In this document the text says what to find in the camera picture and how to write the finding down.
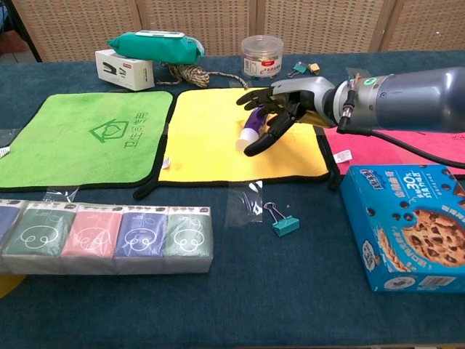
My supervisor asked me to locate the large teal binder clip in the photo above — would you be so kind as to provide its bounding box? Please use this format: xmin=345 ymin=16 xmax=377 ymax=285
xmin=263 ymin=202 xmax=301 ymax=238

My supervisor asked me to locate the woven folding screen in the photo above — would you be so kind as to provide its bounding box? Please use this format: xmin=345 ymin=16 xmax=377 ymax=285
xmin=10 ymin=0 xmax=465 ymax=63

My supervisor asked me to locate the green microfibre cloth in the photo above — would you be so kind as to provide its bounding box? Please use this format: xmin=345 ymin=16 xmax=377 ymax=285
xmin=0 ymin=89 xmax=175 ymax=193

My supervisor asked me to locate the clear jar of clips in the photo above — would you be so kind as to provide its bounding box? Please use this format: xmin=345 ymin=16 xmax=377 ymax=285
xmin=240 ymin=34 xmax=284 ymax=79

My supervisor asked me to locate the pink microfibre cloth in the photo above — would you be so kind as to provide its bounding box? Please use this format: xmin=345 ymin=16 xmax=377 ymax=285
xmin=321 ymin=123 xmax=465 ymax=192

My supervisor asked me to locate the yellow microfibre cloth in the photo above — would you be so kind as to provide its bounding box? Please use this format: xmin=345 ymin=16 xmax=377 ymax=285
xmin=133 ymin=87 xmax=331 ymax=200

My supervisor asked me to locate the twine ball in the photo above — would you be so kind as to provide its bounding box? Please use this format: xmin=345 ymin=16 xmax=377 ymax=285
xmin=156 ymin=61 xmax=250 ymax=90

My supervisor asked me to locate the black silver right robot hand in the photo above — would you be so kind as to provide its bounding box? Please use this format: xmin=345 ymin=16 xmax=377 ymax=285
xmin=235 ymin=76 xmax=335 ymax=157

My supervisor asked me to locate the small teal binder clip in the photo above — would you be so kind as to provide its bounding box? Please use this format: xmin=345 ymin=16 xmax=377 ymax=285
xmin=286 ymin=61 xmax=309 ymax=78

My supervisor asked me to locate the small clear plastic bag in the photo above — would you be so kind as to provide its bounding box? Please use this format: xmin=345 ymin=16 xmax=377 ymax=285
xmin=224 ymin=180 xmax=264 ymax=228

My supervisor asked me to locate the purple toothpaste tube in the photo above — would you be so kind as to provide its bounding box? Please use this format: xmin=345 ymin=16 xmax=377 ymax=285
xmin=235 ymin=107 xmax=270 ymax=151

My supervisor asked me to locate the clear adhesive tape strip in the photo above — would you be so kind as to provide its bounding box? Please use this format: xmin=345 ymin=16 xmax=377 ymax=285
xmin=42 ymin=185 xmax=80 ymax=203

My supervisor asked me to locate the blue cookie box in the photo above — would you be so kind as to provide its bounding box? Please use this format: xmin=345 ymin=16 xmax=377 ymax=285
xmin=339 ymin=164 xmax=465 ymax=294

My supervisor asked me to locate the teal wet wipes pack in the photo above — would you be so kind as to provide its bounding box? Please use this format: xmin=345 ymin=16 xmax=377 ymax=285
xmin=107 ymin=30 xmax=205 ymax=66

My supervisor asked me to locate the multicolour tissue pack bundle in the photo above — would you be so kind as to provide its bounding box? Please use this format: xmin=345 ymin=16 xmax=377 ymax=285
xmin=0 ymin=198 xmax=214 ymax=276

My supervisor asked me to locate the white stapler box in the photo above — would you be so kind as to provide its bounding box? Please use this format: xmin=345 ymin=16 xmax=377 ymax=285
xmin=94 ymin=49 xmax=156 ymax=92

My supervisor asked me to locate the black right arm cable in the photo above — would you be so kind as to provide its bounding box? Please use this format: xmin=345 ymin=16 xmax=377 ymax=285
xmin=336 ymin=72 xmax=465 ymax=170

